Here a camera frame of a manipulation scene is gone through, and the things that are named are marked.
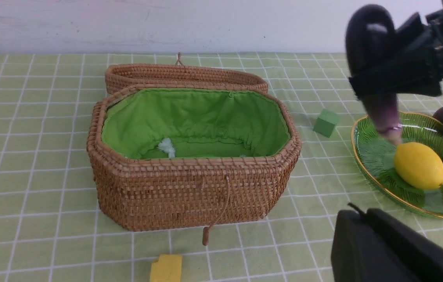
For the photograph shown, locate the woven wicker basket lid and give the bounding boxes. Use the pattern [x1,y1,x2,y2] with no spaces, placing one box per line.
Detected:
[105,53,268,94]

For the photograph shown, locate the yellow foam block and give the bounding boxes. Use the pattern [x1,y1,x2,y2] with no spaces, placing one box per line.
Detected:
[149,255,183,282]

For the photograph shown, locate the woven wicker basket green lining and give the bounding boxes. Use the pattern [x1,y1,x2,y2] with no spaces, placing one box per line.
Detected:
[86,85,302,245]

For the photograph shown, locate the yellow toy lemon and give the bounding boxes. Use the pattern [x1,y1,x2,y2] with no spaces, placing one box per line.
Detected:
[393,142,443,190]

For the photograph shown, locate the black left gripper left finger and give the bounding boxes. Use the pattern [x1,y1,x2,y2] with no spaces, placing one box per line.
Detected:
[330,210,421,282]

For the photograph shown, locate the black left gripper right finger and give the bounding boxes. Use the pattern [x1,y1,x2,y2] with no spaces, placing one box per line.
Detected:
[366,208,443,282]

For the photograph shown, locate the green leaf glass plate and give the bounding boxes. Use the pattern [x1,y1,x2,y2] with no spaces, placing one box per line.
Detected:
[351,111,443,218]

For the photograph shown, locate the green checkered tablecloth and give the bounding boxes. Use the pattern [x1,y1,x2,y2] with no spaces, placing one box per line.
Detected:
[0,53,443,282]

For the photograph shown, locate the purple toy eggplant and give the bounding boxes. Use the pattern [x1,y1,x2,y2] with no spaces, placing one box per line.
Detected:
[345,4,402,146]

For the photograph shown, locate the green foam cube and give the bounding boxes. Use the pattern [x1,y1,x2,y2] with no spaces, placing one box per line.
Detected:
[313,108,340,138]

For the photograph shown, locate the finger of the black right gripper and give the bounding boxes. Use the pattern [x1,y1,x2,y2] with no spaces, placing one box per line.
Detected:
[396,12,427,46]
[348,67,443,98]

